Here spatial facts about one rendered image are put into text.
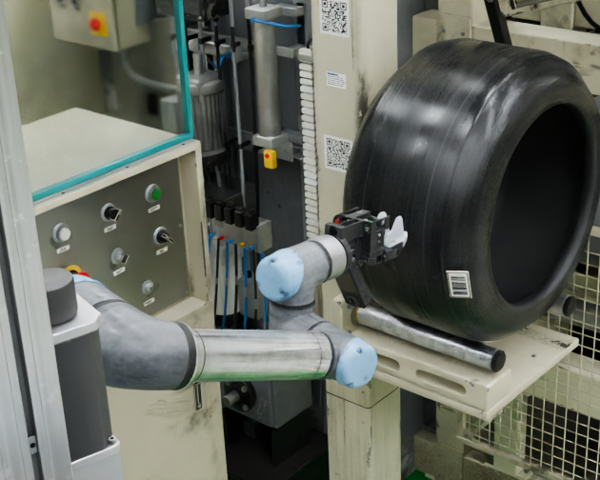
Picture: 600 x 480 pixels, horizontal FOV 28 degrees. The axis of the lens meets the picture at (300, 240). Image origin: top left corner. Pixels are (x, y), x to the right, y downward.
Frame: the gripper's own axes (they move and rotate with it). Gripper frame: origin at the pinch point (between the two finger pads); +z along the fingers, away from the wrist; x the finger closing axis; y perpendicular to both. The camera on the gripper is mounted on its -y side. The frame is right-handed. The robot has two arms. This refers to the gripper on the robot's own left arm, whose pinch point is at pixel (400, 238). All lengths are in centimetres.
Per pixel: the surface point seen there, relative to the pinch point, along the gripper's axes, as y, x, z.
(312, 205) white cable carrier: -8.6, 40.1, 23.8
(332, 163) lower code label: 2.8, 33.1, 21.5
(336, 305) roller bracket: -24.2, 24.1, 13.0
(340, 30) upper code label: 31.5, 30.0, 18.4
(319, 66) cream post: 23.2, 35.8, 19.3
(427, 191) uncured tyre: 9.1, -3.7, 2.1
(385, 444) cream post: -67, 25, 35
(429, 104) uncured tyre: 22.6, 2.3, 10.0
